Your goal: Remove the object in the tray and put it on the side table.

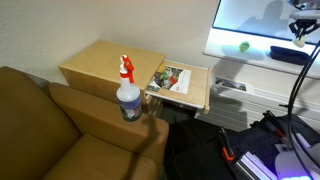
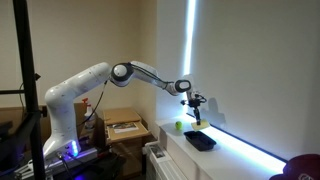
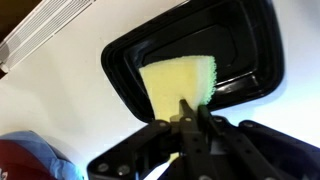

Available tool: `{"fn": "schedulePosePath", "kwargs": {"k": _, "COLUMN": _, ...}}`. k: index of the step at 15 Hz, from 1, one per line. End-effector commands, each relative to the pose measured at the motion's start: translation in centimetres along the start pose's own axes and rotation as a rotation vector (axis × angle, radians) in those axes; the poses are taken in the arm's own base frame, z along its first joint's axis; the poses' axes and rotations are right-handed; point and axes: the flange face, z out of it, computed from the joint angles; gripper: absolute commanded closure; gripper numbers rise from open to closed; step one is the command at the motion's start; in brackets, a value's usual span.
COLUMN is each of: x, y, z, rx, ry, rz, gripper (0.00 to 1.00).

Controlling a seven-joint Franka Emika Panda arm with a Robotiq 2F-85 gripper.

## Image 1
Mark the yellow pencil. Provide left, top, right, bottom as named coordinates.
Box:
left=155, top=62, right=165, bottom=74

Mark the pale yellow sponge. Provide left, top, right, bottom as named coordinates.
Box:
left=292, top=33, right=307, bottom=49

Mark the black cable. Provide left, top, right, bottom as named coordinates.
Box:
left=291, top=46, right=320, bottom=168
left=287, top=39, right=320, bottom=178

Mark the orange-handled black clamp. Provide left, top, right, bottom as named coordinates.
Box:
left=218, top=126, right=236, bottom=163

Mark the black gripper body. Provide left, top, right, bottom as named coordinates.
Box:
left=288, top=9, right=320, bottom=22

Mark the wooden pull-out shelf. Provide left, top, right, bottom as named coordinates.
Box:
left=143, top=59, right=213, bottom=115

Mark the green ball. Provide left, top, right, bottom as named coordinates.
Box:
left=238, top=40, right=252, bottom=53

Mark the brown leather sofa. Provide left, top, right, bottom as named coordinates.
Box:
left=0, top=65, right=170, bottom=180

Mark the black plastic tray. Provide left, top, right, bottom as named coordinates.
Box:
left=269, top=45, right=312, bottom=66

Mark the wooden side table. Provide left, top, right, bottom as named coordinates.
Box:
left=58, top=40, right=167, bottom=105

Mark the red-handled black clamp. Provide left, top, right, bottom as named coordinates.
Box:
left=262, top=110, right=293, bottom=150

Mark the picture label on heater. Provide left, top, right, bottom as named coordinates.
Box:
left=214, top=76, right=248, bottom=93

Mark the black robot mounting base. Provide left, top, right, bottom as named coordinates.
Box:
left=218, top=111, right=320, bottom=180

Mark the spray bottle with red trigger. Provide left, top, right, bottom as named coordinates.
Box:
left=115, top=54, right=144, bottom=123

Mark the printed brochure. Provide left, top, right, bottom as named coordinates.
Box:
left=146, top=65, right=192, bottom=95

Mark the white table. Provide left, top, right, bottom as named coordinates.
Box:
left=203, top=27, right=320, bottom=80

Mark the white wall heater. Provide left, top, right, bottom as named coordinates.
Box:
left=194, top=59, right=320, bottom=133

